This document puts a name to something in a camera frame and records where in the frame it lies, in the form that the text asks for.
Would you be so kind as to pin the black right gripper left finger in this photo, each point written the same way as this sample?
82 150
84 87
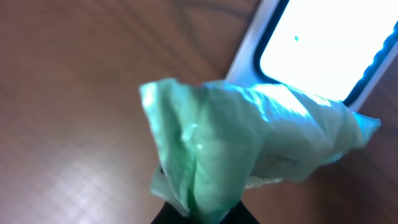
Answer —
169 215

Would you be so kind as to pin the white barcode scanner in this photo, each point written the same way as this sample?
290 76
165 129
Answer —
337 49

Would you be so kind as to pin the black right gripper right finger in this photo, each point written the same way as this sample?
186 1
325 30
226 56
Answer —
239 214

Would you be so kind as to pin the light teal snack packet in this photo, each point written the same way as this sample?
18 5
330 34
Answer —
215 140

